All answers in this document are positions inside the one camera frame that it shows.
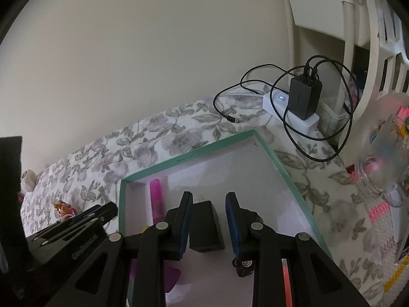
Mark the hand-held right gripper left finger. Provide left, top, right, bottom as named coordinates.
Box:
left=45, top=191, right=194, bottom=307

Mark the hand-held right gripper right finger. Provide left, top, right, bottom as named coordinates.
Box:
left=225, top=192, right=371, bottom=307

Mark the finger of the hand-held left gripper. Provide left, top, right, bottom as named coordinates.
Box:
left=72, top=205, right=99, bottom=220
left=32, top=203, right=118, bottom=245

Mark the black plug charger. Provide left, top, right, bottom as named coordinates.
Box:
left=189, top=194, right=226, bottom=253

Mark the small doll figure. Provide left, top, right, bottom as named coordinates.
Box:
left=53, top=199, right=77, bottom=223

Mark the magenta plastic stick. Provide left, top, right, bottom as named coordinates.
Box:
left=150, top=179, right=167, bottom=224

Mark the black toy car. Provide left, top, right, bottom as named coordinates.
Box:
left=233, top=207, right=267, bottom=278

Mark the teal cardboard box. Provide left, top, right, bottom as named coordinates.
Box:
left=118, top=129, right=333, bottom=307

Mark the purple round toy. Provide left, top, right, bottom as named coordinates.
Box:
left=129, top=258, right=181, bottom=295

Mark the pink and blue plastic toy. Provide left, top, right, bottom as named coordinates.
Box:
left=281, top=257, right=293, bottom=307

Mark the cream yarn ball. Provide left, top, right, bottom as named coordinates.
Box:
left=20, top=169, right=38, bottom=194

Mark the white power strip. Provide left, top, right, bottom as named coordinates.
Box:
left=262, top=85, right=320, bottom=130

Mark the black multiport charger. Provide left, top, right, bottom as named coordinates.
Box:
left=288, top=76, right=323, bottom=119

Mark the pastel toy brick structure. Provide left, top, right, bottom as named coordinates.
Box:
left=347, top=163, right=409, bottom=295

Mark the white plastic chair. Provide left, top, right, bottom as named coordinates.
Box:
left=279, top=0, right=409, bottom=141

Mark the black cable with loose end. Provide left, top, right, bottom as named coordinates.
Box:
left=213, top=64, right=307, bottom=124

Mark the black power adapter with cables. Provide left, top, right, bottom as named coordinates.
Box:
left=273, top=55, right=359, bottom=161

